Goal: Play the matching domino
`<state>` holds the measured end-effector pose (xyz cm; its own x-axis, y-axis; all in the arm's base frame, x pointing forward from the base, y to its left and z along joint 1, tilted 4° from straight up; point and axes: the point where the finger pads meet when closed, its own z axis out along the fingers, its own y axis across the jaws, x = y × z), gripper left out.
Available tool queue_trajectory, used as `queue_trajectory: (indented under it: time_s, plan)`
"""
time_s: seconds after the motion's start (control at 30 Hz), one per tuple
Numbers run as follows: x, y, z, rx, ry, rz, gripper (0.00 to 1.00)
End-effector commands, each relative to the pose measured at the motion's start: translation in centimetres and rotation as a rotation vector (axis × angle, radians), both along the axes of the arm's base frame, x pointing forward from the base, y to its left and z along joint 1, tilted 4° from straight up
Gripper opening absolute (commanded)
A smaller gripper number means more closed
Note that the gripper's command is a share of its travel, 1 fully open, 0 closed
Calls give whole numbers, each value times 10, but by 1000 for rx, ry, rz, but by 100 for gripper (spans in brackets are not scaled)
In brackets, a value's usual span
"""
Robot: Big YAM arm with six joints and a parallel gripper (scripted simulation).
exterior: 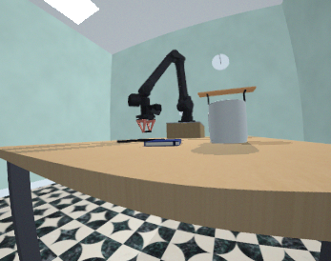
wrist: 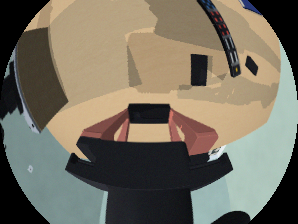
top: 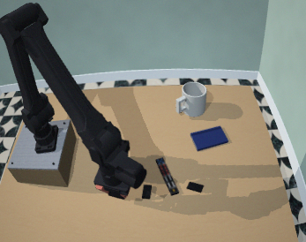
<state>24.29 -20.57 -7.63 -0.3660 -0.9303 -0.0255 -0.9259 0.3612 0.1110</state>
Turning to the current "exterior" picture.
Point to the dark blue flat rectangular pad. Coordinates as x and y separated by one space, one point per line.
162 142

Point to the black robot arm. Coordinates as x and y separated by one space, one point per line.
142 99

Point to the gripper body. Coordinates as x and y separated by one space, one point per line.
145 116

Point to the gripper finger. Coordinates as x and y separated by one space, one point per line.
148 124
144 124

